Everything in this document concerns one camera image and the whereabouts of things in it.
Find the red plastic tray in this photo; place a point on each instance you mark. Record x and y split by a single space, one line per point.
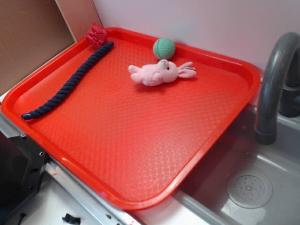
130 143

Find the pink plush bunny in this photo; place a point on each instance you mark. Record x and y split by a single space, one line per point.
163 72

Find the green rubber ball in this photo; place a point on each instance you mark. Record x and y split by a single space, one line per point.
164 48

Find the red crumpled cloth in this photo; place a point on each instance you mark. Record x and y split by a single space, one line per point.
96 36

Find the grey plastic sink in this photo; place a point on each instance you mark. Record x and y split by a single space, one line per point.
204 189

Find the grey plastic faucet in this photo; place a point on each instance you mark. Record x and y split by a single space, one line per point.
280 89

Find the round sink drain cover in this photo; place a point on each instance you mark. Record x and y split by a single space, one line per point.
249 190

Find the black tape scrap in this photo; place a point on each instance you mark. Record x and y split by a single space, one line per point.
71 219

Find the brown cardboard panel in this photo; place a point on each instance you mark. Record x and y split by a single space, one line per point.
34 31

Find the black metal bracket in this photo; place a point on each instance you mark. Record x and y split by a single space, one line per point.
22 164

